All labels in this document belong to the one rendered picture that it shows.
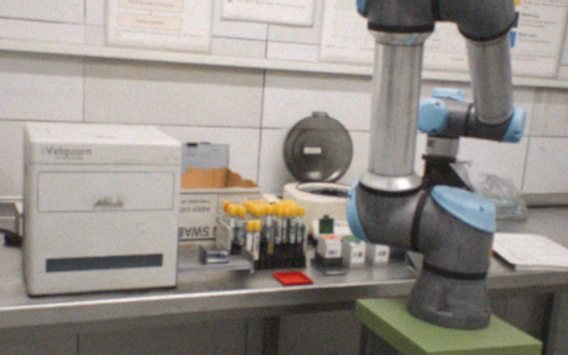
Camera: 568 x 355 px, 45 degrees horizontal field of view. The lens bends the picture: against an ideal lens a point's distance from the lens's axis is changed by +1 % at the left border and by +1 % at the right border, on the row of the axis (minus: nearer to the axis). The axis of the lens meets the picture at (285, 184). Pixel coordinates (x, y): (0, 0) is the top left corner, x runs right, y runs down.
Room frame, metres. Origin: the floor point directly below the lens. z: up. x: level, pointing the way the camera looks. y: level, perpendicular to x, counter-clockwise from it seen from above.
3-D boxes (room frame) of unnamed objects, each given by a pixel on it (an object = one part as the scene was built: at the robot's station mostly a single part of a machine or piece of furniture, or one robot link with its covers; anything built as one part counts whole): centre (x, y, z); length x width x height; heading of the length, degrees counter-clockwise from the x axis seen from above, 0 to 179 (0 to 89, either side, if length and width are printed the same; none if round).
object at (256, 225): (1.55, 0.03, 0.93); 0.17 x 0.09 x 0.11; 113
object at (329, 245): (1.54, -0.11, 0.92); 0.05 x 0.04 x 0.06; 22
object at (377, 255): (1.62, -0.23, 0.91); 0.05 x 0.04 x 0.07; 24
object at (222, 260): (1.40, 0.16, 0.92); 0.21 x 0.07 x 0.05; 114
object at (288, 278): (1.44, -0.03, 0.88); 0.07 x 0.07 x 0.01; 24
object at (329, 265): (1.54, -0.11, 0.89); 0.09 x 0.05 x 0.04; 22
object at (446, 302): (1.22, -0.32, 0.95); 0.15 x 0.15 x 0.10
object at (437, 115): (1.48, -0.32, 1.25); 0.11 x 0.11 x 0.08; 64
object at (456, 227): (1.23, -0.32, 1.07); 0.13 x 0.12 x 0.14; 64
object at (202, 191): (1.80, 0.22, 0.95); 0.29 x 0.25 x 0.15; 24
